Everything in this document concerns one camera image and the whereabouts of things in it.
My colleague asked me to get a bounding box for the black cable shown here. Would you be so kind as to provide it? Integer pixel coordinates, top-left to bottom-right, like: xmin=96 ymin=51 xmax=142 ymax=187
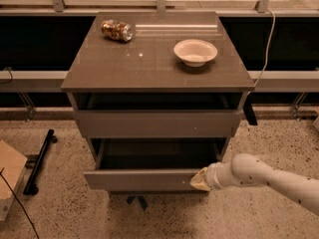
xmin=0 ymin=166 xmax=41 ymax=239

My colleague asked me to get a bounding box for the white bowl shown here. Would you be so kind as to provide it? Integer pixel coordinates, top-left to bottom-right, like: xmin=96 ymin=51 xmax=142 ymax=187
xmin=173 ymin=39 xmax=218 ymax=68

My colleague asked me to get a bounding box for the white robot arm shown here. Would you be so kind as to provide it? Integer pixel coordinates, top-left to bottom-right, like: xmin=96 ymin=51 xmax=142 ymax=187
xmin=190 ymin=153 xmax=319 ymax=215

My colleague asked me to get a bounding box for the black metal bar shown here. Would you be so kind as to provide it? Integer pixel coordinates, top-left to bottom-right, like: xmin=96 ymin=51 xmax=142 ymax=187
xmin=23 ymin=128 xmax=58 ymax=195

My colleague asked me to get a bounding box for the white cable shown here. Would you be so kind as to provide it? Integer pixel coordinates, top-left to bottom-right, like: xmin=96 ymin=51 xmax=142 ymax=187
xmin=252 ymin=8 xmax=277 ymax=88

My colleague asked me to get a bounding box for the crushed soda can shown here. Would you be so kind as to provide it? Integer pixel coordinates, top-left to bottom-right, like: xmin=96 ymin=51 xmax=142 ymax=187
xmin=101 ymin=20 xmax=133 ymax=42

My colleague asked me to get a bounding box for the grey top drawer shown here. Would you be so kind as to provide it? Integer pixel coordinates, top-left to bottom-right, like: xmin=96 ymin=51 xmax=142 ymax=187
xmin=74 ymin=111 xmax=240 ymax=138

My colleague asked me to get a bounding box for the grey drawer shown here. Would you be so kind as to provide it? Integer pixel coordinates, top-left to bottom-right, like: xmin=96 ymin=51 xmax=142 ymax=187
xmin=84 ymin=138 xmax=222 ymax=194
xmin=74 ymin=111 xmax=240 ymax=138

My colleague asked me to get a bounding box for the cardboard box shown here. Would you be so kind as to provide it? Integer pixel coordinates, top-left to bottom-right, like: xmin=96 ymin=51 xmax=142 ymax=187
xmin=0 ymin=140 xmax=27 ymax=222

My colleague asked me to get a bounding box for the grey drawer cabinet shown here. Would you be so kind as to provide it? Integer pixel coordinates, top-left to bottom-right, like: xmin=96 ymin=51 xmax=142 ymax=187
xmin=62 ymin=12 xmax=254 ymax=207

